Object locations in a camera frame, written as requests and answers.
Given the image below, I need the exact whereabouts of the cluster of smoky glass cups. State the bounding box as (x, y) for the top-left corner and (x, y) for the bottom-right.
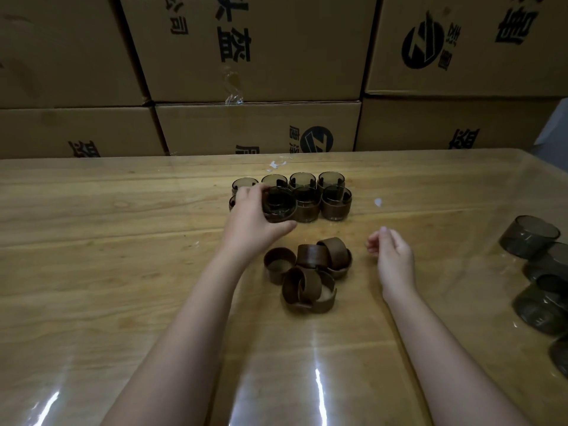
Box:
(498, 215), (568, 380)

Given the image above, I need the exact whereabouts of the person's left hand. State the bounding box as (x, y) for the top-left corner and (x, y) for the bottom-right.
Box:
(220, 182), (298, 262)

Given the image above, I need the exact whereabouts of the person's right forearm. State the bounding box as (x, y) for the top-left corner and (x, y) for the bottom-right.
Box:
(381, 286), (531, 426)

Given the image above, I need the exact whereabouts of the person's left forearm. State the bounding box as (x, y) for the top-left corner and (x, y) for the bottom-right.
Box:
(99, 248), (249, 426)

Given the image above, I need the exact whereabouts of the pile of brown sleeve rings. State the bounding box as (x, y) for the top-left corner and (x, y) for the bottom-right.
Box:
(263, 237), (354, 315)

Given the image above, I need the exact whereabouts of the stack of brown cardboard boxes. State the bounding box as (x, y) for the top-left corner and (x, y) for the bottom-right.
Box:
(0, 0), (568, 160)

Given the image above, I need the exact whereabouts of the person's right hand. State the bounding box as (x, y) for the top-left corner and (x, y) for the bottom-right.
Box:
(365, 225), (418, 303)

